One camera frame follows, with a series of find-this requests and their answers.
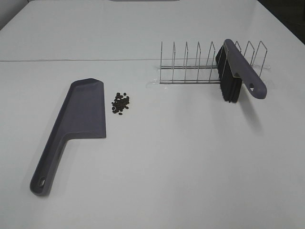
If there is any pile of coffee beans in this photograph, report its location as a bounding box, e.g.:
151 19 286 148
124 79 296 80
112 92 130 115

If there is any grey plastic dustpan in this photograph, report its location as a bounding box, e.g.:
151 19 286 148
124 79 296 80
30 78 106 196

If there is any metal wire dish rack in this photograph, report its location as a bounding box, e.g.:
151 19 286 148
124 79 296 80
146 41 271 88

